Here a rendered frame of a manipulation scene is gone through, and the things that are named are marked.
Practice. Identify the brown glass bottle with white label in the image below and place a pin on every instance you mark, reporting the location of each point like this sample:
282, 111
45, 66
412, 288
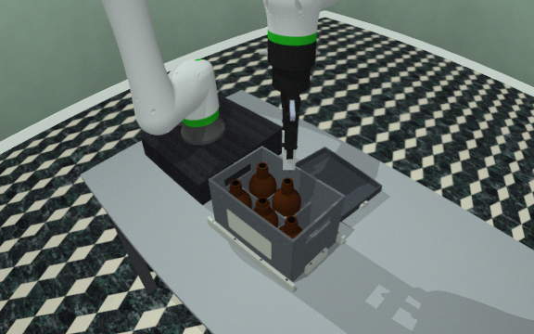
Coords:
264, 210

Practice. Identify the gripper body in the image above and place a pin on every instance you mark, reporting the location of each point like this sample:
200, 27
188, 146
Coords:
291, 83

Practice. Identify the grey divided crate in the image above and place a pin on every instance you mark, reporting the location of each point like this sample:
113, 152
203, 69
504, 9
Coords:
288, 256

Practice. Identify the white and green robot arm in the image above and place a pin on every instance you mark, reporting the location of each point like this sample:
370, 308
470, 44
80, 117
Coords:
159, 105

